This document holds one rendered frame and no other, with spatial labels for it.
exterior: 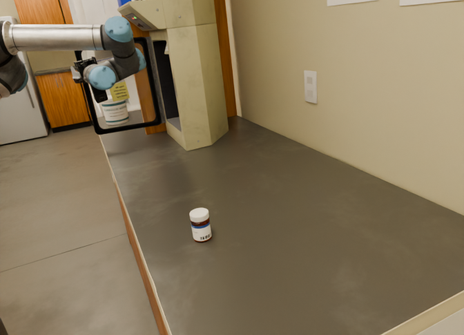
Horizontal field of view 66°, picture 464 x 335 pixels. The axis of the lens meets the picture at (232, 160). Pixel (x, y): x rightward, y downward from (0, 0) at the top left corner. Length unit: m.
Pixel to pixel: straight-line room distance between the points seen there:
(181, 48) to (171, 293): 0.93
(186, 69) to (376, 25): 0.69
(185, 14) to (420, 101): 0.85
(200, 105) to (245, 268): 0.83
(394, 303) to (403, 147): 0.50
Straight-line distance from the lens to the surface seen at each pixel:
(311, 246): 0.82
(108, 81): 1.23
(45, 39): 1.22
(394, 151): 1.11
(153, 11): 1.38
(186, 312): 0.70
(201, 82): 1.43
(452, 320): 0.79
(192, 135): 1.45
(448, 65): 0.96
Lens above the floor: 1.41
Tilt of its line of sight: 21 degrees down
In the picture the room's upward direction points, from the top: 7 degrees counter-clockwise
